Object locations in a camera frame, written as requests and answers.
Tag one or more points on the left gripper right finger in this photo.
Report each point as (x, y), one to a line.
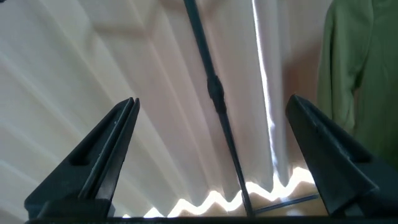
(348, 183)

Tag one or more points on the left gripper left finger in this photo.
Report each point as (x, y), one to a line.
(77, 186)

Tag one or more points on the green printed shirt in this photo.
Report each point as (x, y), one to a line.
(373, 77)

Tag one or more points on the black clothes rack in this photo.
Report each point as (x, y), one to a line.
(215, 90)

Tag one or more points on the beige curtain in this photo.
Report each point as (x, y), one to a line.
(62, 77)

